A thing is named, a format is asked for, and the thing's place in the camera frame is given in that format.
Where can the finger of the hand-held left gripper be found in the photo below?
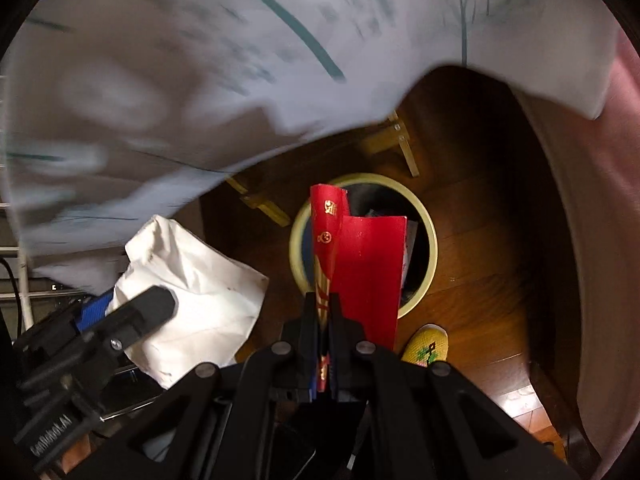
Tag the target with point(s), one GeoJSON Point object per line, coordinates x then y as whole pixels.
{"type": "Point", "coordinates": [140, 312]}
{"type": "Point", "coordinates": [92, 312]}

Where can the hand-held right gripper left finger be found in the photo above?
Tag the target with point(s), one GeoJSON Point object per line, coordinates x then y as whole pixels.
{"type": "Point", "coordinates": [312, 375]}

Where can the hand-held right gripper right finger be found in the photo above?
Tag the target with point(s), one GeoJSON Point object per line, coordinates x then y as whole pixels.
{"type": "Point", "coordinates": [346, 355]}

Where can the white paper bag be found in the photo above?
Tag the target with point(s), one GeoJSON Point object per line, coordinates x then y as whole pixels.
{"type": "Point", "coordinates": [200, 285]}

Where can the red cardboard packet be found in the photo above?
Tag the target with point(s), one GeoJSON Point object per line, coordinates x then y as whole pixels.
{"type": "Point", "coordinates": [367, 270]}

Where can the yellow rimmed trash bin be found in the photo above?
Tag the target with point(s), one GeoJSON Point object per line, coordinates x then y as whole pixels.
{"type": "Point", "coordinates": [425, 240]}

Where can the white metal rack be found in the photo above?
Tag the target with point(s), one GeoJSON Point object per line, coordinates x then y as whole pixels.
{"type": "Point", "coordinates": [22, 280]}

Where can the yellow slipper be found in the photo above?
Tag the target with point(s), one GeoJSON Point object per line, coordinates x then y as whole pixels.
{"type": "Point", "coordinates": [427, 345]}

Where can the wooden table leg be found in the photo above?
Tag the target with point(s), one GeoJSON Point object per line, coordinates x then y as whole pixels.
{"type": "Point", "coordinates": [395, 142]}
{"type": "Point", "coordinates": [262, 205]}

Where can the blue tree print tablecloth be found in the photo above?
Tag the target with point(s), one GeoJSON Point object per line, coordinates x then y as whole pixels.
{"type": "Point", "coordinates": [175, 60]}

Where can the pink bedsheet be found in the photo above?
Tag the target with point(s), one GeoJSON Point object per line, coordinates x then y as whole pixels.
{"type": "Point", "coordinates": [615, 260]}

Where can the wooden bed frame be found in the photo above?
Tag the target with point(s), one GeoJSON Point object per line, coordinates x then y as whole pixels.
{"type": "Point", "coordinates": [555, 240]}

